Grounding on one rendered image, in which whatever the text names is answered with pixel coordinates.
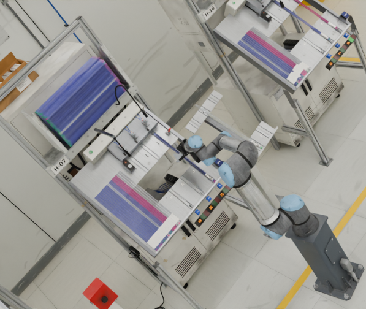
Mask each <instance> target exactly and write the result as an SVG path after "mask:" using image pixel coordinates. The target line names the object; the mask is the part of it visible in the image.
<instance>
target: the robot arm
mask: <svg viewBox="0 0 366 309"><path fill-rule="evenodd" d="M176 149H177V150H178V151H179V152H182V153H183V154H182V153H180V154H176V153H174V154H173V155H174V156H175V158H176V159H177V161H176V162H180V161H181V160H182V159H183V158H184V157H185V156H187V155H189V154H190V155H191V156H192V157H193V159H194V160H195V162H197V163H200V162H201V161H202V162H203V163H204V164H205V165H206V166H210V165H211V164H213V163H214V162H215V161H216V155H217V154H218V153H219V152H220V151H221V150H222V149H225V150H227V151H230V152H233V153H234V154H233V155H232V156H231V157H230V158H229V159H228V160H226V161H225V162H224V163H223V164H222V165H221V166H220V167H219V169H218V173H219V175H220V177H221V178H222V180H223V181H224V182H225V184H226V185H228V187H230V188H231V187H233V188H235V189H238V190H239V191H240V193H241V194H242V195H243V197H244V198H245V199H246V200H247V202H248V203H249V204H250V205H251V207H252V208H253V210H254V211H255V212H256V213H257V214H258V216H259V217H260V223H261V224H262V225H261V226H260V228H261V229H262V230H263V231H264V232H265V233H266V234H267V235H268V236H270V237H271V238H273V239H274V240H278V239H279V238H280V237H282V236H283V235H284V234H285V233H286V232H287V231H288V230H289V229H290V228H291V227H292V231H293V232H294V233H295V235H296V236H298V237H308V236H311V235H312V234H314V233H315V232H316V231H317V229H318V227H319V220H318V219H317V217H316V216H315V215H314V214H312V213H311V212H310V211H309V210H308V208H307V206H306V205H305V203H304V201H303V200H302V199H301V197H300V196H298V195H296V194H291V195H287V196H285V197H283V198H282V199H281V201H280V208H279V209H277V208H273V207H272V206H271V205H270V203H269V202H268V200H267V199H266V198H265V197H264V195H263V194H262V193H261V192H260V190H259V189H258V187H257V186H256V185H255V184H254V182H253V181H252V179H251V173H250V172H249V171H250V170H251V169H252V168H253V167H254V166H255V164H256V163H257V160H258V156H259V153H258V149H257V147H256V146H255V144H254V143H252V142H250V141H247V140H245V141H241V140H237V139H234V138H232V136H231V135H230V134H229V133H228V132H227V131H223V132H222V133H220V134H219V135H218V136H217V137H216V138H215V139H214V140H213V141H212V142H210V143H209V144H208V145H207V146H205V145H204V144H203V143H202V138H201V137H200V136H198V135H193V136H191V137H190V138H189V139H188V140H187V139H186V138H185V139H183V141H182V142H181V143H180V144H179V146H178V147H176Z"/></svg>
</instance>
